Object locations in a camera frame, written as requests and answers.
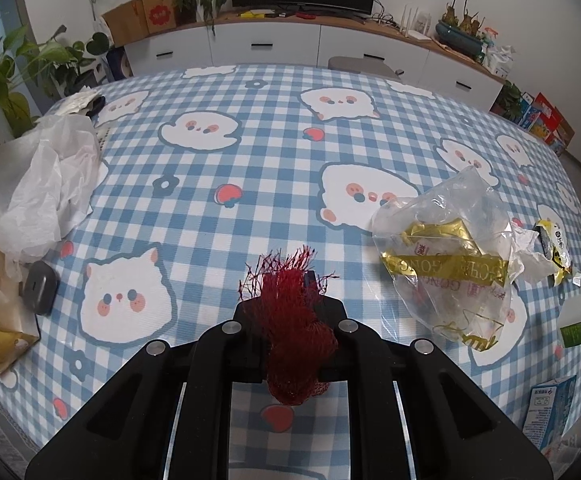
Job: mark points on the brown cardboard box red flower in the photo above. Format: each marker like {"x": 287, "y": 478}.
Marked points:
{"x": 136, "y": 20}

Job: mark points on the green pothos plant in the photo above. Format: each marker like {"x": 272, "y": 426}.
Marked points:
{"x": 50, "y": 65}

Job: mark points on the clear bag gold ribbon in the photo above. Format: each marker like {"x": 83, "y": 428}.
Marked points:
{"x": 448, "y": 252}

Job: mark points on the blue checkered tablecloth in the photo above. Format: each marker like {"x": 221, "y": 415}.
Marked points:
{"x": 201, "y": 174}

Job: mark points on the yellow white snack wrapper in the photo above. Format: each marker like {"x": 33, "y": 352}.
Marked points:
{"x": 555, "y": 247}

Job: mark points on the blue white milk carton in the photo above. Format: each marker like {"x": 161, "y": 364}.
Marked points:
{"x": 548, "y": 411}

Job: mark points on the colourful boxes on floor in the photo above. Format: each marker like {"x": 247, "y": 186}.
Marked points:
{"x": 544, "y": 121}

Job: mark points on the dark grey computer mouse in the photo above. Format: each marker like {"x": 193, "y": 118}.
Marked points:
{"x": 40, "y": 288}

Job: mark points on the crumpled white tissue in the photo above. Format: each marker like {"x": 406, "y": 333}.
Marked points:
{"x": 526, "y": 263}

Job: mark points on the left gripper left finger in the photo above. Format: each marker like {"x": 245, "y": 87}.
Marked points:
{"x": 165, "y": 414}

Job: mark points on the white spray bottle bag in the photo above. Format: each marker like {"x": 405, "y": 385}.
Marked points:
{"x": 498, "y": 59}

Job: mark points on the white plastic bag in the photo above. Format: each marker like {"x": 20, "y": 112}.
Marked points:
{"x": 47, "y": 178}

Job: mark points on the blue bonsai planter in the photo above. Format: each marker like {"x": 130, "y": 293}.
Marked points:
{"x": 460, "y": 30}

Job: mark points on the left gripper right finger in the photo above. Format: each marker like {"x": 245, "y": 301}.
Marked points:
{"x": 413, "y": 413}

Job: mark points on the red mesh net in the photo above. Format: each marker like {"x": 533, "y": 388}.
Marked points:
{"x": 282, "y": 293}

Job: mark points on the white tv cabinet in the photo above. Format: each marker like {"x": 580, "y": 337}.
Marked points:
{"x": 294, "y": 41}

